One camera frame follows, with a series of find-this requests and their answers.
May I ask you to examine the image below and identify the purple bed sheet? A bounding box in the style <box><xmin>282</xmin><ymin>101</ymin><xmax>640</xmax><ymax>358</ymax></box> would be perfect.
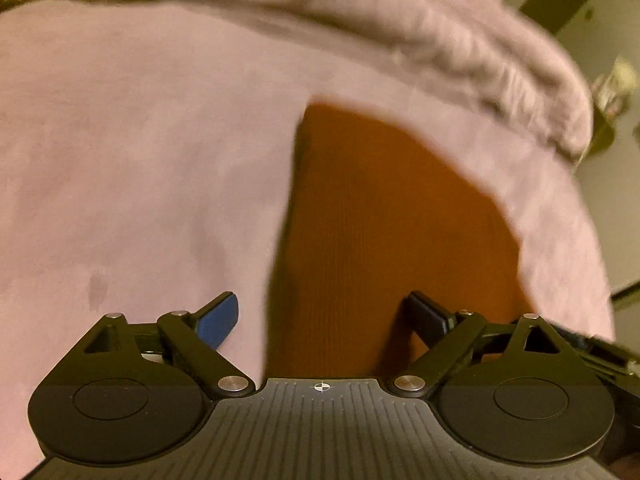
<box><xmin>0</xmin><ymin>0</ymin><xmax>617</xmax><ymax>480</ymax></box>

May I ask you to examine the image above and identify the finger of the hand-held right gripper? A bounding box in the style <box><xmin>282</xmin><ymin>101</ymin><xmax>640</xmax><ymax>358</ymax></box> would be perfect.
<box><xmin>547</xmin><ymin>324</ymin><xmax>640</xmax><ymax>377</ymax></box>

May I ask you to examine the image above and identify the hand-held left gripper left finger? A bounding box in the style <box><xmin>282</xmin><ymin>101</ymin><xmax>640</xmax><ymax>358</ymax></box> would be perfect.
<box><xmin>82</xmin><ymin>291</ymin><xmax>257</xmax><ymax>399</ymax></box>

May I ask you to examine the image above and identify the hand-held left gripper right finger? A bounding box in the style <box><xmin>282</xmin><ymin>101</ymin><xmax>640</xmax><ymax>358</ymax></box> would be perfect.
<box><xmin>392</xmin><ymin>290</ymin><xmax>582</xmax><ymax>399</ymax></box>

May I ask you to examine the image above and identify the purple fleece blanket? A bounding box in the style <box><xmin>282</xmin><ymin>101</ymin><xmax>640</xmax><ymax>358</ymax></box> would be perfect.
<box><xmin>30</xmin><ymin>0</ymin><xmax>596</xmax><ymax>161</ymax></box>

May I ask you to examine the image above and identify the rust red knit sweater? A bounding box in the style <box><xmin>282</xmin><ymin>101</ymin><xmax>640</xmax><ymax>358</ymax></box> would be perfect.
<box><xmin>262</xmin><ymin>102</ymin><xmax>538</xmax><ymax>380</ymax></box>

